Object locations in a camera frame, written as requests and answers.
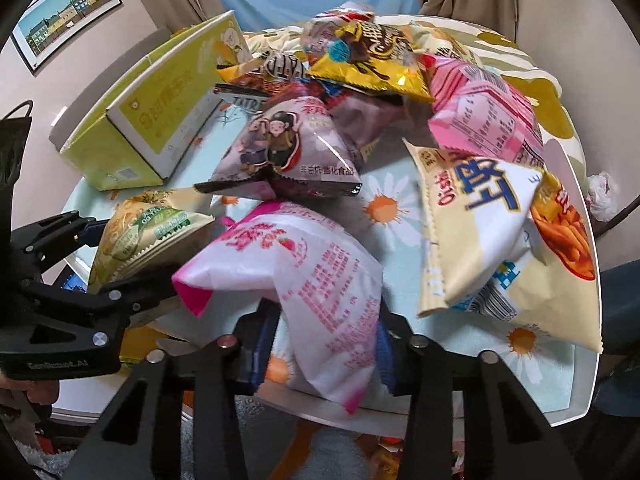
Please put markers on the pale yellow snack packet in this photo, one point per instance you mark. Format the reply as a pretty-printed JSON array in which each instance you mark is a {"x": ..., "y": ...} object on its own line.
[{"x": 445, "y": 40}]

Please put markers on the gold snack packet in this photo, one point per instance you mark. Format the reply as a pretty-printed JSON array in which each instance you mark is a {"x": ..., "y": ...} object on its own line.
[{"x": 370, "y": 60}]

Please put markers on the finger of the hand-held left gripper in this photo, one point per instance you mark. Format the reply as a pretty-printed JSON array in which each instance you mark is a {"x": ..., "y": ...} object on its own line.
[
  {"x": 92, "y": 232},
  {"x": 145, "y": 290}
]

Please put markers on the pale purple snack packet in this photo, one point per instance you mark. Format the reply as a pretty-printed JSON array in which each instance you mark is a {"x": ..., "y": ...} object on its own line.
[{"x": 360, "y": 120}]

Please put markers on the daisy print tablecloth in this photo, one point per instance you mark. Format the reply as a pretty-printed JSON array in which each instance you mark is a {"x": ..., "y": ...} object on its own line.
[{"x": 395, "y": 220}]

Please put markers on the purple cartoon snack packet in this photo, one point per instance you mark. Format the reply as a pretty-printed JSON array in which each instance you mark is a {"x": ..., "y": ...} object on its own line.
[{"x": 280, "y": 145}]

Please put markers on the dark blue flat object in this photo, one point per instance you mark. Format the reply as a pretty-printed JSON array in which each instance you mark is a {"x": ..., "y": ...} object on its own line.
[{"x": 74, "y": 280}]

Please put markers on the cream snack packet blue letters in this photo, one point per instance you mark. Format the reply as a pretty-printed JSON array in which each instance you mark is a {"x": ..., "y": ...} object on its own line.
[{"x": 475, "y": 220}]

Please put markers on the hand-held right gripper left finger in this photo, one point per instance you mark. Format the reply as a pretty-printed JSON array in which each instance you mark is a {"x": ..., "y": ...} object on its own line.
[{"x": 265, "y": 345}]

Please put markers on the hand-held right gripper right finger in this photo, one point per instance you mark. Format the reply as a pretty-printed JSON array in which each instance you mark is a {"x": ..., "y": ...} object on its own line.
[{"x": 386, "y": 360}]

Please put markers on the blue red snack packet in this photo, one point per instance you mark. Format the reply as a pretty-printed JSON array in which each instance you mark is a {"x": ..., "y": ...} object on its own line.
[{"x": 330, "y": 30}]

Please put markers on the dark blue cloth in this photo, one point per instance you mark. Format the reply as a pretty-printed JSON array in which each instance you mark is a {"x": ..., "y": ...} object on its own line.
[{"x": 620, "y": 290}]

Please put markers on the crumpled white tissue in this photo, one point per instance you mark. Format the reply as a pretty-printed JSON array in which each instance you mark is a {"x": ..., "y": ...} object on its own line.
[{"x": 605, "y": 195}]

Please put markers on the person's left hand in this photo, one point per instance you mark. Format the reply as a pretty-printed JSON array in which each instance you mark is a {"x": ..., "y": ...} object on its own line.
[{"x": 25, "y": 392}]

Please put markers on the pink and white snack packet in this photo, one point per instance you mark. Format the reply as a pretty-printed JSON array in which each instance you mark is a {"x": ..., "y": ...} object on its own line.
[{"x": 320, "y": 280}]

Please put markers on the green and yellow snack packet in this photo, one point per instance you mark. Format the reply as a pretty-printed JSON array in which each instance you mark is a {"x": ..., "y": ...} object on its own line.
[{"x": 145, "y": 240}]

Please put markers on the yellow-green cardboard box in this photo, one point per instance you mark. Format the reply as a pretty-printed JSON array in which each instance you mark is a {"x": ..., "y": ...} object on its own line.
[{"x": 150, "y": 105}]

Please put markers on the framed wall poster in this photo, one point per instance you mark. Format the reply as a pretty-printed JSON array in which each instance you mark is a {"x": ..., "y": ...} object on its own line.
[{"x": 65, "y": 15}]

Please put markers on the yellow and brown snack packet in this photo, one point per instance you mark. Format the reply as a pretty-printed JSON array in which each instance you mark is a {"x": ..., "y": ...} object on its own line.
[{"x": 270, "y": 72}]

